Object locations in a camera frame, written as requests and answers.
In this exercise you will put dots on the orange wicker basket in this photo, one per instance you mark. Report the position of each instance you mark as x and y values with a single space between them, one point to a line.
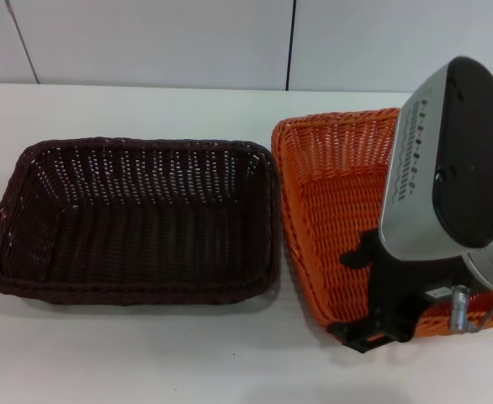
330 202

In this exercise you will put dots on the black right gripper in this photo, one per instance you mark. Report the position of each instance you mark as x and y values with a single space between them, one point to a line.
402 286

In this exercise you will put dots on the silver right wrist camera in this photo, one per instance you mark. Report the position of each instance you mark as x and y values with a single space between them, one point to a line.
461 168

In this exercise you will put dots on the dark brown wicker basket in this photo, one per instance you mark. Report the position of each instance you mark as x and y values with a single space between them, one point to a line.
137 227

